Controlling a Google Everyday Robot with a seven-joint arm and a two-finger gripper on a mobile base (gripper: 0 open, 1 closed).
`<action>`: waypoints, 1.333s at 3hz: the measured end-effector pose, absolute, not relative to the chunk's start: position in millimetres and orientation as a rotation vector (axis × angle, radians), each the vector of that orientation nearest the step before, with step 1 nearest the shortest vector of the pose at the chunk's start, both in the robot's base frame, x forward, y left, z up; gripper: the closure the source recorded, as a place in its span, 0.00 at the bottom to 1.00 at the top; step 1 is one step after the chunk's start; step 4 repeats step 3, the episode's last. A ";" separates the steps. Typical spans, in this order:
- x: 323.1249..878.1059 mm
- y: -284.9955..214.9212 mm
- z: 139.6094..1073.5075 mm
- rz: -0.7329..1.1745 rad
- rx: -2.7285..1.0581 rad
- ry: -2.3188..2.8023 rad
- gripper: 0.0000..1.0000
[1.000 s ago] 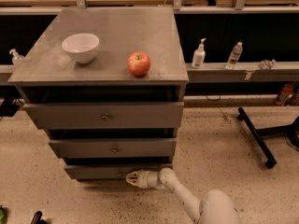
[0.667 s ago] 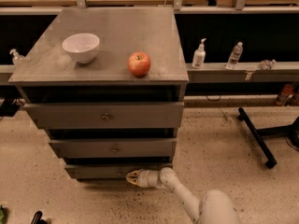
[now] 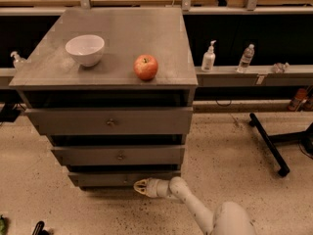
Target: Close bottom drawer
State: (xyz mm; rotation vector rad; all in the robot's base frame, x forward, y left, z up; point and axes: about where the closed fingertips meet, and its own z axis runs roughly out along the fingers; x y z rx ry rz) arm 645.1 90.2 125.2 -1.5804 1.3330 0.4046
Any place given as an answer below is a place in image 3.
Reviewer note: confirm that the white ceramic bowl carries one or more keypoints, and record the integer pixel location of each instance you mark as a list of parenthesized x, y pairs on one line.
[(87, 50)]

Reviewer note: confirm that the crumpled clear plastic wrap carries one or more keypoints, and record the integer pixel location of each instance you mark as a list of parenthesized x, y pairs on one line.
[(280, 67)]

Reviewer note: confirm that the black stand base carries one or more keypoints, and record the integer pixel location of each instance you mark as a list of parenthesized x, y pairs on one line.
[(303, 138)]

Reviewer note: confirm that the grey bottom drawer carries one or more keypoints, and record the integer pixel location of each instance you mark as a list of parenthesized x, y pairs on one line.
[(116, 179)]

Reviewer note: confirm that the red apple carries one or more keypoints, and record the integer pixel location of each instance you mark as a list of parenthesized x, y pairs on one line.
[(146, 67)]

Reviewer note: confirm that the clear plastic water bottle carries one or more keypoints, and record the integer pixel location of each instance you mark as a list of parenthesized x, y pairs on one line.
[(246, 58)]

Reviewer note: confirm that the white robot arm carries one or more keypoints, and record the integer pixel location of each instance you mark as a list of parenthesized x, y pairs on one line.
[(228, 219)]

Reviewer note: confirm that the grey top drawer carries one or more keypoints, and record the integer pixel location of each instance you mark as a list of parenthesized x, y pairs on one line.
[(111, 121)]

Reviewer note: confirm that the green object at edge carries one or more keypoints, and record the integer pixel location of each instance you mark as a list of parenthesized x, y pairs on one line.
[(2, 226)]

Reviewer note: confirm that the black object bottom left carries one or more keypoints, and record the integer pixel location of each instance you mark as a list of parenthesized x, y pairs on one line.
[(39, 229)]

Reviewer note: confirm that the orange spray can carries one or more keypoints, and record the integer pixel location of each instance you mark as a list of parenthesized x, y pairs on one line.
[(297, 99)]

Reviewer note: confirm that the white pump lotion bottle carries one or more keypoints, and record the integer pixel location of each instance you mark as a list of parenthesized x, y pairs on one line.
[(208, 58)]

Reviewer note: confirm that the grey drawer cabinet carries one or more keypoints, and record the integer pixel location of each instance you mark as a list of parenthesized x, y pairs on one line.
[(52, 79)]

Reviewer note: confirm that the grey middle drawer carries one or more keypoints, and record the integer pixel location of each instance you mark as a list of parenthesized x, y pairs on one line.
[(120, 155)]

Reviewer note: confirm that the grey drawer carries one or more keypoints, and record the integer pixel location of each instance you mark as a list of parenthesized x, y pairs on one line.
[(116, 179), (111, 121), (120, 155)]

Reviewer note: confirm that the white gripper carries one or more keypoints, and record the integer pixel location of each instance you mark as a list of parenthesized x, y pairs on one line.
[(152, 188)]

